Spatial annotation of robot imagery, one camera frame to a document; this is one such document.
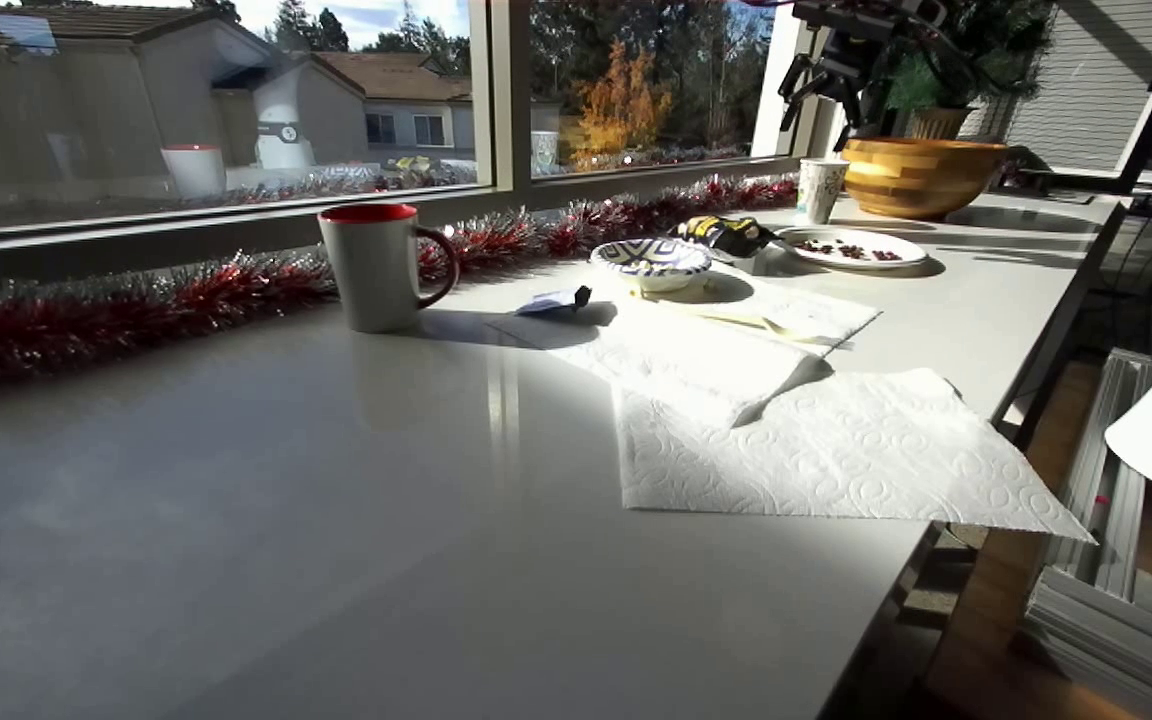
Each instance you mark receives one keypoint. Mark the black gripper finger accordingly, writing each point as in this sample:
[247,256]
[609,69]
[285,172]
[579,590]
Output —
[829,13]
[910,13]

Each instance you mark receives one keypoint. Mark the wooden bowl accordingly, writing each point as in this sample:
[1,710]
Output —
[922,180]

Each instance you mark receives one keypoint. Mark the white plate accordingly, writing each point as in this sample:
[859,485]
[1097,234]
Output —
[901,252]

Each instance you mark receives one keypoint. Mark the blue patterned white bowl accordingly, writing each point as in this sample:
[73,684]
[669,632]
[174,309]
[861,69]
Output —
[656,260]

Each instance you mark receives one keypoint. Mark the potted green plant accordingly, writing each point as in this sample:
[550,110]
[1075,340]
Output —
[989,52]

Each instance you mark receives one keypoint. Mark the patterned paper cup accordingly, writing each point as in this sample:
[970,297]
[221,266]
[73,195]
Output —
[823,189]

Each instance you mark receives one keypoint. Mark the coffee beans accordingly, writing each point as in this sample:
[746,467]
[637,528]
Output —
[859,251]

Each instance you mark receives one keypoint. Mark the black yellow popcorn snack bag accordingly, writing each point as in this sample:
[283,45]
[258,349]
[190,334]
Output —
[737,238]

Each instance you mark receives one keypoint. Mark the pale yellow plastic utensil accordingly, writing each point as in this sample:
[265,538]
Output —
[751,325]

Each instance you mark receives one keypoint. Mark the plain white paper towel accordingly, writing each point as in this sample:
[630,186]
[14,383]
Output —
[696,360]

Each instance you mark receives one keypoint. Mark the small white dark-tipped object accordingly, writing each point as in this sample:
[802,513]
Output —
[561,305]

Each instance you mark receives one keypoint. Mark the embossed white paper towel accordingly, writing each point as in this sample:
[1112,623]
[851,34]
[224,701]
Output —
[841,453]

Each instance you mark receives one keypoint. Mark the white mug red rim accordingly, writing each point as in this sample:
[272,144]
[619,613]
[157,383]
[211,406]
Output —
[368,272]

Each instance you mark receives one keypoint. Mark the red silver tinsel garland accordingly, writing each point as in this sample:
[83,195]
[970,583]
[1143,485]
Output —
[71,322]

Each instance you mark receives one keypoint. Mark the window frame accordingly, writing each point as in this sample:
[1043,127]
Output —
[502,95]

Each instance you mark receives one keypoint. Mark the aluminium extrusion frame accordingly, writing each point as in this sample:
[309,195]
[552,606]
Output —
[1120,532]

